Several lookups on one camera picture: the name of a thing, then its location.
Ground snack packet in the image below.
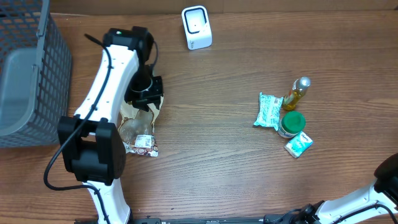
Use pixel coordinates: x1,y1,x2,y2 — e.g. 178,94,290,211
118,96,164,157

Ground teal tissue pack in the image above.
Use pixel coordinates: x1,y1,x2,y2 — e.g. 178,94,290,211
254,92,283,131
284,131,313,158

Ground green lid white jar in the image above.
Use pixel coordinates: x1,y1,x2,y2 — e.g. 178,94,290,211
277,111,306,139

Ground yellow liquid bottle silver cap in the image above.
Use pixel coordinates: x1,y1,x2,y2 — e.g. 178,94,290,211
282,77,311,111

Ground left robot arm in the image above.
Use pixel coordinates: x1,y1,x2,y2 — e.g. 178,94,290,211
57,26,164,223

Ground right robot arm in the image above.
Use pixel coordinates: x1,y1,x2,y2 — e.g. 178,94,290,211
290,154,397,224

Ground white barcode scanner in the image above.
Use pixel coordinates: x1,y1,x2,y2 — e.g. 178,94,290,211
181,5,213,50

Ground grey plastic shopping basket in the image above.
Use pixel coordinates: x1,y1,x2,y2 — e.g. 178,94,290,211
1,1,72,147

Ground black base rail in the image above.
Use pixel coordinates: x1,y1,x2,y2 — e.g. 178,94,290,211
74,214,299,224

